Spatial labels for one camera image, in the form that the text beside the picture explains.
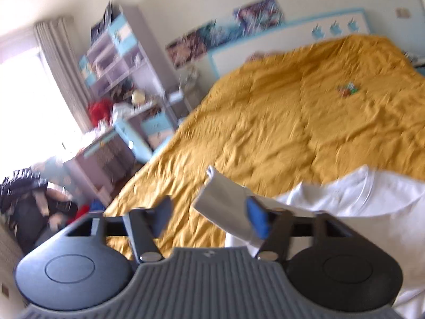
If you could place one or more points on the white t-shirt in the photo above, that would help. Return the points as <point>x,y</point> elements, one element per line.
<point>365,212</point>

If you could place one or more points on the blue and white desk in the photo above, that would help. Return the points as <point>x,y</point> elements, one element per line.
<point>132,136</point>

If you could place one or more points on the red cloth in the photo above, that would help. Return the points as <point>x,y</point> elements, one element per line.
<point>99,111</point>

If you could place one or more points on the black chair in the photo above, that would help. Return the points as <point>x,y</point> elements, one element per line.
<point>30,206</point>

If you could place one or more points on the cream round object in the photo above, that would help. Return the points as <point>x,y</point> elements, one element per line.
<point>138,97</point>

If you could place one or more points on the mustard yellow bedspread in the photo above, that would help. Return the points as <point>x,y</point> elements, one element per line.
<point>282,123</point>

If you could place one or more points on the small colourful toy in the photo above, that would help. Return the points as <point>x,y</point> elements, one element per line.
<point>348,89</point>

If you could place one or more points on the white and blue headboard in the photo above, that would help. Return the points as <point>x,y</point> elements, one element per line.
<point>282,40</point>

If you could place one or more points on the grey curtain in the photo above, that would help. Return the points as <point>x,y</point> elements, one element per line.
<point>63,66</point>

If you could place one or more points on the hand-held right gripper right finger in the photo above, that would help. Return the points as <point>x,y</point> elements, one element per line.
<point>258,219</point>

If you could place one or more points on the grey bedside table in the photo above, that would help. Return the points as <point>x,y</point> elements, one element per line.
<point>187,88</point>

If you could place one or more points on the colourful wall poster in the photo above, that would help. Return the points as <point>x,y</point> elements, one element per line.
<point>260,11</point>
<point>192,43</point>

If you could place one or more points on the dark books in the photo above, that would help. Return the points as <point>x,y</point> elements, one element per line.
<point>103,20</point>

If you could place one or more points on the lilac and blue shelf unit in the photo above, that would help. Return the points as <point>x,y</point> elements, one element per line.
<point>114,59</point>

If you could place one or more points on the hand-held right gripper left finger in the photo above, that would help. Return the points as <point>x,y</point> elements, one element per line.
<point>163,217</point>

